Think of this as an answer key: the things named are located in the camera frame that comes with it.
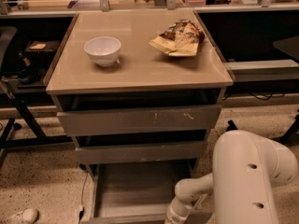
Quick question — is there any white bowl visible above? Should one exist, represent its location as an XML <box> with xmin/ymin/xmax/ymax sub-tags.
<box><xmin>84</xmin><ymin>36</ymin><xmax>121</xmax><ymax>67</ymax></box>

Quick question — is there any black box with note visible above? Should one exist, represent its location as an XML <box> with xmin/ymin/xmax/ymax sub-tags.
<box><xmin>24</xmin><ymin>40</ymin><xmax>60</xmax><ymax>60</ymax></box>

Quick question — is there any grey drawer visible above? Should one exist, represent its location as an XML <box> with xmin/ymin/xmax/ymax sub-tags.
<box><xmin>57</xmin><ymin>105</ymin><xmax>221</xmax><ymax>136</ymax></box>
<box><xmin>76</xmin><ymin>141</ymin><xmax>207</xmax><ymax>164</ymax></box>
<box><xmin>81</xmin><ymin>161</ymin><xmax>213</xmax><ymax>224</ymax></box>

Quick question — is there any white sneaker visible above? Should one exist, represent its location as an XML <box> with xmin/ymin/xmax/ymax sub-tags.
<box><xmin>0</xmin><ymin>208</ymin><xmax>39</xmax><ymax>224</ymax></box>

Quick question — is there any black floor cable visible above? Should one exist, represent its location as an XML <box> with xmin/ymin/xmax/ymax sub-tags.
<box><xmin>78</xmin><ymin>171</ymin><xmax>90</xmax><ymax>224</ymax></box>

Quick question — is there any black stand left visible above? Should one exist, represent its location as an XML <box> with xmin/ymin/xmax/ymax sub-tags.
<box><xmin>0</xmin><ymin>81</ymin><xmax>75</xmax><ymax>170</ymax></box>

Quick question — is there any yellow chip bag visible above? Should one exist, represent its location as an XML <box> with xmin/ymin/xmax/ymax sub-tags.
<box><xmin>149</xmin><ymin>20</ymin><xmax>205</xmax><ymax>57</ymax></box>

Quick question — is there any grey top drawer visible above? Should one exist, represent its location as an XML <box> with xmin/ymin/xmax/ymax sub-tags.
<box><xmin>57</xmin><ymin>105</ymin><xmax>221</xmax><ymax>136</ymax></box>

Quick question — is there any grey middle drawer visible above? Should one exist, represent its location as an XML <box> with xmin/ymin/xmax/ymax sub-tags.
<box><xmin>76</xmin><ymin>141</ymin><xmax>207</xmax><ymax>164</ymax></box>

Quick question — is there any grey office chair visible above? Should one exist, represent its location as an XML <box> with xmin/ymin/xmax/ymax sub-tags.
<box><xmin>0</xmin><ymin>26</ymin><xmax>17</xmax><ymax>76</ymax></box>

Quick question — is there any grey bottom drawer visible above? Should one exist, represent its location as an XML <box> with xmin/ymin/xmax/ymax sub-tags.
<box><xmin>81</xmin><ymin>161</ymin><xmax>213</xmax><ymax>224</ymax></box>

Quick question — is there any black wheeled stand right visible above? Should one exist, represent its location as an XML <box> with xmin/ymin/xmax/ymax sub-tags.
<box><xmin>225</xmin><ymin>110</ymin><xmax>299</xmax><ymax>146</ymax></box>

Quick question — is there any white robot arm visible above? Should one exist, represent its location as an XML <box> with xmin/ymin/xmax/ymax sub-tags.
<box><xmin>164</xmin><ymin>130</ymin><xmax>298</xmax><ymax>224</ymax></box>

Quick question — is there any grey drawer cabinet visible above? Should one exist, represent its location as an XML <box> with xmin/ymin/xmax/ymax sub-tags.
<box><xmin>43</xmin><ymin>8</ymin><xmax>235</xmax><ymax>185</ymax></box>

